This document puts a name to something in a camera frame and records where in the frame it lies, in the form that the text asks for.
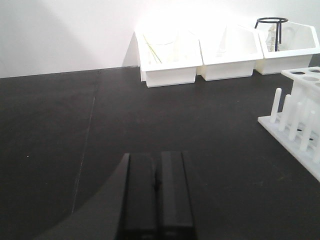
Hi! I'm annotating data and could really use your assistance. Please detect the middle white storage bin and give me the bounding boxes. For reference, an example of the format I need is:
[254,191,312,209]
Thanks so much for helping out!
[197,24,263,81]

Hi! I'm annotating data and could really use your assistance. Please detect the clear glass beaker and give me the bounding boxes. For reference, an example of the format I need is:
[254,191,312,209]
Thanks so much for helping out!
[142,29,189,64]

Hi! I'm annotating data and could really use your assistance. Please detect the white test tube rack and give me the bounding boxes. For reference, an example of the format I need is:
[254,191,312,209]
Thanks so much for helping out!
[257,66,320,180]

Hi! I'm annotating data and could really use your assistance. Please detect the right white storage bin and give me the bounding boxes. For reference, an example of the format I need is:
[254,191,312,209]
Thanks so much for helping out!
[255,21,320,75]

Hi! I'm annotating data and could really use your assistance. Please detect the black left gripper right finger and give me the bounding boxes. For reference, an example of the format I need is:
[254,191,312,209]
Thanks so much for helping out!
[158,151,196,240]

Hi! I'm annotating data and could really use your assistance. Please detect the left white storage bin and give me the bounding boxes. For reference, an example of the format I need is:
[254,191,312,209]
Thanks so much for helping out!
[135,29,203,88]

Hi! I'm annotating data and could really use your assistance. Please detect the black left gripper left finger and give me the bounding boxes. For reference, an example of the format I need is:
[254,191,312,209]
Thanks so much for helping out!
[37,153,158,240]

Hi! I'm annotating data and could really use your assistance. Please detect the black wire tripod stand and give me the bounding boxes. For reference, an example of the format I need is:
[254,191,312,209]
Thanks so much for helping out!
[254,17,289,44]

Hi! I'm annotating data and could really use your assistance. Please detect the white storage bin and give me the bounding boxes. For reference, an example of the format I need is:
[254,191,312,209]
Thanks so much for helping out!
[197,24,263,81]
[135,29,203,88]
[255,21,320,75]

